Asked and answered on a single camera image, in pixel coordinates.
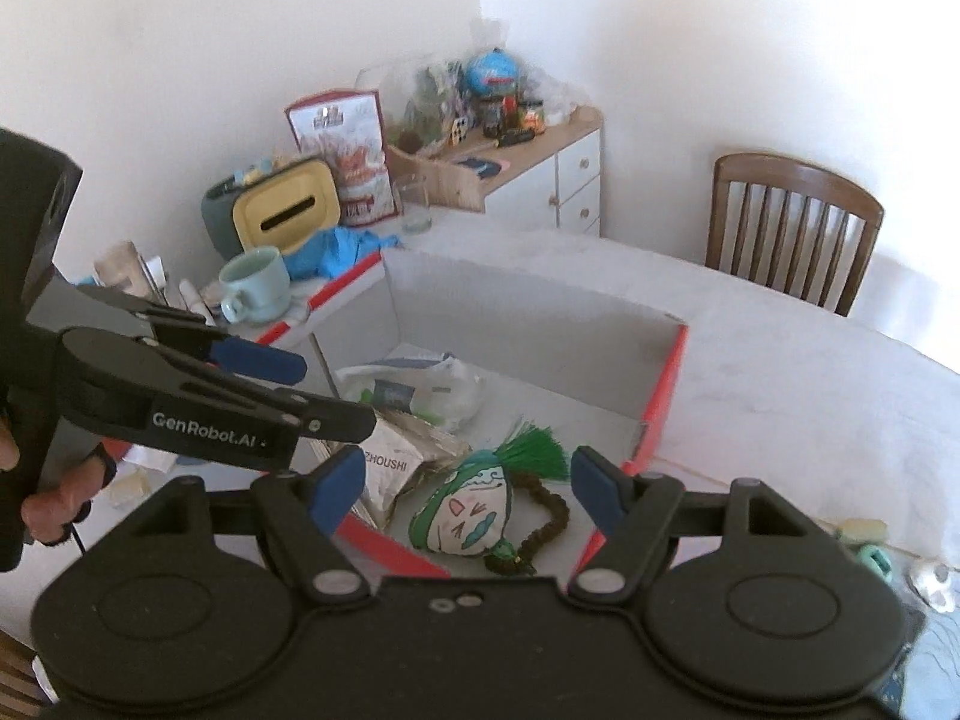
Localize white tissue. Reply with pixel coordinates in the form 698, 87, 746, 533
907, 559, 957, 614

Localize blue rubber gloves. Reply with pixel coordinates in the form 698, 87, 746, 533
283, 226, 402, 281

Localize clear drinking glass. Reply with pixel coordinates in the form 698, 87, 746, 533
394, 174, 433, 234

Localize white wooden sideboard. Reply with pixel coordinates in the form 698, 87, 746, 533
440, 104, 607, 238

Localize blue globe toy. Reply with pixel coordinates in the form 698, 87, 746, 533
466, 49, 521, 96

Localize teal pencil sharpener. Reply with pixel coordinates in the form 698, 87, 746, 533
854, 543, 895, 585

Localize white plastic bag pouch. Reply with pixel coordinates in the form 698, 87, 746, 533
335, 353, 485, 433

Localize yellow tissue box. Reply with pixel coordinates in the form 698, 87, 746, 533
200, 158, 342, 260

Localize red white snack bag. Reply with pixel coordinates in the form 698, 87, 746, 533
285, 89, 398, 227

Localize person left hand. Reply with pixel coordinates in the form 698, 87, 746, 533
2, 442, 117, 571

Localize green tassel face sachet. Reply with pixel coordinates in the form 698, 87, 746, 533
407, 422, 569, 577

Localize silver zhoushi foil packet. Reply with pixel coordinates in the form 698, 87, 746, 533
353, 411, 470, 532

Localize mint green mug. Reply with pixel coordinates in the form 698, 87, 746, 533
218, 245, 291, 325

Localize wooden chair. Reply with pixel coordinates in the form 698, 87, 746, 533
704, 153, 884, 317

